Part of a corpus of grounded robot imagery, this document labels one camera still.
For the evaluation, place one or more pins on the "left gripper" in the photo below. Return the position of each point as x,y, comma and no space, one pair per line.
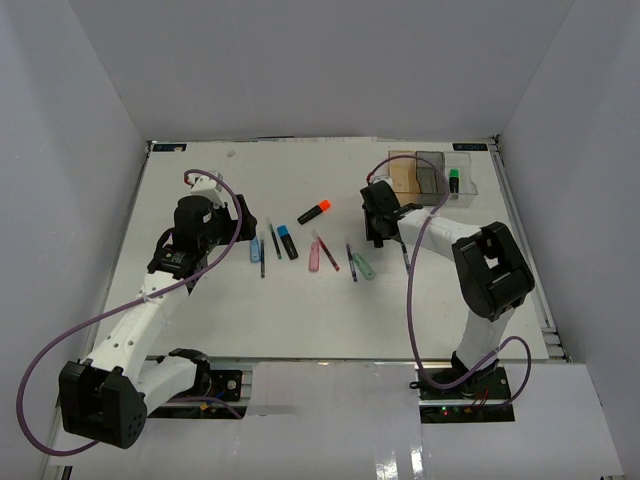
247,230

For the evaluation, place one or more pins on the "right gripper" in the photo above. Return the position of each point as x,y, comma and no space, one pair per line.
373,234

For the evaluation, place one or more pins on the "dark blue pen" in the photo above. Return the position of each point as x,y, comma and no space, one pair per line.
262,255

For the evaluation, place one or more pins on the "green pen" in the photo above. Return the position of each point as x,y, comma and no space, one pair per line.
274,237

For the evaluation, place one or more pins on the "blue cap highlighter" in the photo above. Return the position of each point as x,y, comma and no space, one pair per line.
287,242

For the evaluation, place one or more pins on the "purple pen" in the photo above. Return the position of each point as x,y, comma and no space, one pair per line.
351,263

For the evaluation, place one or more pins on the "orange cap highlighter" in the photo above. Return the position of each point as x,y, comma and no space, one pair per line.
314,212

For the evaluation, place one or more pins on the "red pen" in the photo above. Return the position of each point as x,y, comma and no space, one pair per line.
325,249

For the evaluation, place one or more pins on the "green cap highlighter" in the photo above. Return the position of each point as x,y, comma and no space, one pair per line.
454,183

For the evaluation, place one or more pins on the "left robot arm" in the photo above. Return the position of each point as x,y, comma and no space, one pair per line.
108,396

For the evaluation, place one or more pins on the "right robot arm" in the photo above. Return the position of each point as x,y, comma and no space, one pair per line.
493,276

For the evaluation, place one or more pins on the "grey transparent container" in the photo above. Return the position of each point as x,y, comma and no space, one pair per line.
430,184

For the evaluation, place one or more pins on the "pink correction tape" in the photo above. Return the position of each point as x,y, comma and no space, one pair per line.
313,264

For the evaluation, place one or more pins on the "right blue table label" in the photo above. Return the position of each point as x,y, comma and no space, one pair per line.
470,147

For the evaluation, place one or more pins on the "blue table label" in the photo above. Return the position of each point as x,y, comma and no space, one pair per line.
470,147
169,147

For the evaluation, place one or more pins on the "left blue table label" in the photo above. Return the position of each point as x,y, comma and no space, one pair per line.
169,147

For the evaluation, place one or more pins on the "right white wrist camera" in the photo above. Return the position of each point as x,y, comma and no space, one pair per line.
375,178

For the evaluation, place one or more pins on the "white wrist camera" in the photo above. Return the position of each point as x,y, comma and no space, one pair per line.
206,186
375,178

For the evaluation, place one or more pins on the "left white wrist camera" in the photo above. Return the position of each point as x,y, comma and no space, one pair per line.
206,186

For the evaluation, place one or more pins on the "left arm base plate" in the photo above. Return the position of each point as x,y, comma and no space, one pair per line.
227,397

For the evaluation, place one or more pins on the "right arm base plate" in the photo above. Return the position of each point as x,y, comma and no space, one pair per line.
475,401

